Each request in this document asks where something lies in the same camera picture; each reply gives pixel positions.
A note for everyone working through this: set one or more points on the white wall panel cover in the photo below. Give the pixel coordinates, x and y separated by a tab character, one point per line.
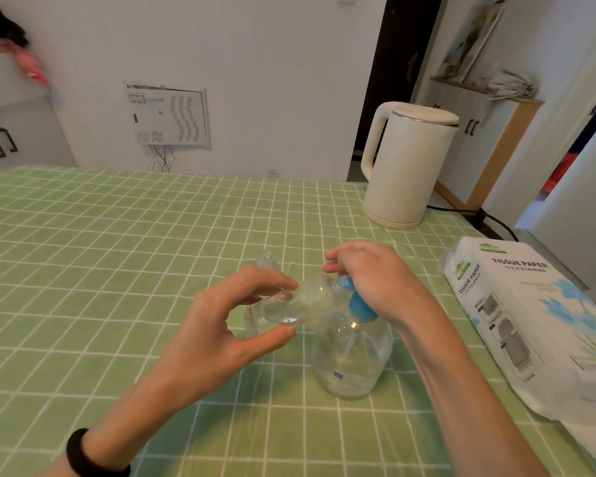
169	114

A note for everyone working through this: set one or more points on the green checked tablecloth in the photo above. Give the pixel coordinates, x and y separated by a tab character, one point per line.
79	312

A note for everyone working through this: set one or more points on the small clear plastic bottle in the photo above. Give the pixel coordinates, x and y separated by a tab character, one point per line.
265	260
298	305

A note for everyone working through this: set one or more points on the person's left hand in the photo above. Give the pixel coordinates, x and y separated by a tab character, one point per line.
203	352

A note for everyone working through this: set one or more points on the white tissue paper pack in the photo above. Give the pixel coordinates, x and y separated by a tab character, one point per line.
516	317

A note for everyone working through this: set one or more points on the large clear bottle blue pump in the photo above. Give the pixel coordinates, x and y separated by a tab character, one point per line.
350	357

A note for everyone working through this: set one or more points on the black hanging item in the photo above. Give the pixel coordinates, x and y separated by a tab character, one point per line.
2	22

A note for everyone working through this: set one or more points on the person's right forearm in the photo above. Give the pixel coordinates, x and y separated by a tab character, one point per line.
482	412

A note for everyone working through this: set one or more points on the pink hanging item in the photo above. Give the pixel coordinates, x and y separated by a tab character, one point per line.
32	64

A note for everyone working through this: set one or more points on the black wrist band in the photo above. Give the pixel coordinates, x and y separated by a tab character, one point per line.
82	459

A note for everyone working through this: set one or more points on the wooden top white cabinet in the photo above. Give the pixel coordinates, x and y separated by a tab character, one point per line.
22	134

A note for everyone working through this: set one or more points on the crumpled grey paper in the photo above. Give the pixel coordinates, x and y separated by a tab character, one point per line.
511	85

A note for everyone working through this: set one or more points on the leaning framed picture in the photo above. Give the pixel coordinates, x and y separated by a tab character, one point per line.
469	42

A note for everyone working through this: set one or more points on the white door wooden side cabinet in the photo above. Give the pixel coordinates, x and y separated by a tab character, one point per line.
472	153

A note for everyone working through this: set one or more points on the red object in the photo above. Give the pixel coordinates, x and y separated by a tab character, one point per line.
558	171

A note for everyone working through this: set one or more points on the cream electric kettle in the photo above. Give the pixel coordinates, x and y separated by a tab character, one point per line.
407	168

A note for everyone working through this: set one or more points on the person's right hand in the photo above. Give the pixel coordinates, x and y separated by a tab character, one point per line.
392	288

